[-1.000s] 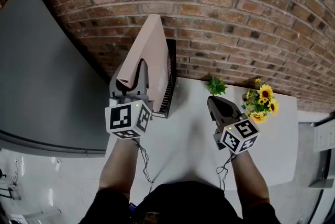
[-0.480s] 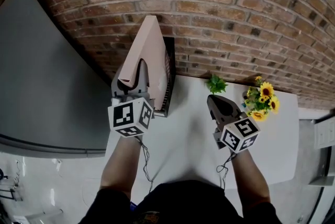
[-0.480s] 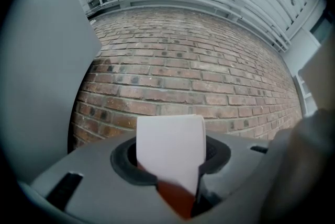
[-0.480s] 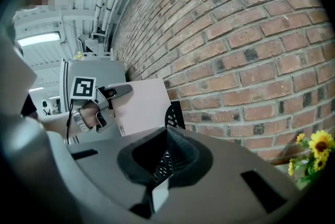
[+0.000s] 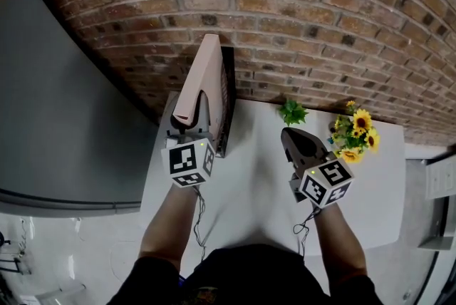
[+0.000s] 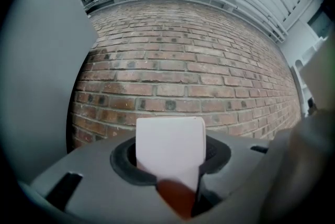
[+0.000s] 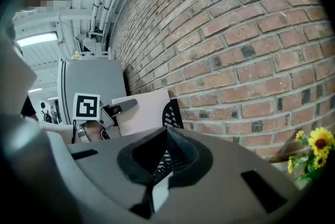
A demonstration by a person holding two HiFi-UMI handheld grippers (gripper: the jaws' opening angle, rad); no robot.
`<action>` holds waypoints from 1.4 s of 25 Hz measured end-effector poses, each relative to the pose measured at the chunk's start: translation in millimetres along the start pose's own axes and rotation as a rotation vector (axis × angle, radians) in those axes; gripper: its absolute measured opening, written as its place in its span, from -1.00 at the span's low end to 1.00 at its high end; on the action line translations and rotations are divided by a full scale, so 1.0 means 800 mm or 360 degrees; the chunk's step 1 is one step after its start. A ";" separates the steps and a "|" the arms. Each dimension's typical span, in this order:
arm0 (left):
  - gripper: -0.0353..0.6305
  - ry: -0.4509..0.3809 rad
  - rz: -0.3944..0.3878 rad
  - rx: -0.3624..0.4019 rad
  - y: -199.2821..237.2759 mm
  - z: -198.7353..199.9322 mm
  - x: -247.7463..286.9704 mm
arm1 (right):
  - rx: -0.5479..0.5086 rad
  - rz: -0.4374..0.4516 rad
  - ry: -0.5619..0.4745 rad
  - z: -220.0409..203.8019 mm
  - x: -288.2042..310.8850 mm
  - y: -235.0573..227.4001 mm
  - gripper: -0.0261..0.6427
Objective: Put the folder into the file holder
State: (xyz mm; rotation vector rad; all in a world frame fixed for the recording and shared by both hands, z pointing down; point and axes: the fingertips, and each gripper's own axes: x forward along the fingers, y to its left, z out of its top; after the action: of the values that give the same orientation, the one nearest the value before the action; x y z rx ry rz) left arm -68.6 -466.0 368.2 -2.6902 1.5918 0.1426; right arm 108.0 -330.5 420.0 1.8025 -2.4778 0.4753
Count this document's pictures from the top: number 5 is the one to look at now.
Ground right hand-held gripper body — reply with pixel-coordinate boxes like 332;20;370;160
288;149;356;210

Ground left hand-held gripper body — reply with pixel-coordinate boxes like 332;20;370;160
160;127;217;189

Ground black mesh file holder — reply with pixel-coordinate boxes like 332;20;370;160
212;46;237;160

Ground pink folder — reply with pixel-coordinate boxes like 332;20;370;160
172;33;231;155

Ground person's left forearm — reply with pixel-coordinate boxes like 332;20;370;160
138;183;201;271

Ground person's right forearm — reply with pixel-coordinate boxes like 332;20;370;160
309;202;368;279

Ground small green potted plant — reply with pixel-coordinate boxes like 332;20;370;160
277;98;309;128

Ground yellow sunflower bouquet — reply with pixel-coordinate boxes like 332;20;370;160
326;100;381;165

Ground white drawer cabinet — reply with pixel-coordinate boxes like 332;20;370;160
425;153;456;200

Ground grey refrigerator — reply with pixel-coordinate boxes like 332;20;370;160
0;0;160;215

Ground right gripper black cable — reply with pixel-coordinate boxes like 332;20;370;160
292;206;322;259

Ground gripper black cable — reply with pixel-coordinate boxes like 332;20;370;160
292;206;322;259
191;185;208;262

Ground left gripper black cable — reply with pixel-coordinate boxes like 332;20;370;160
191;185;208;262

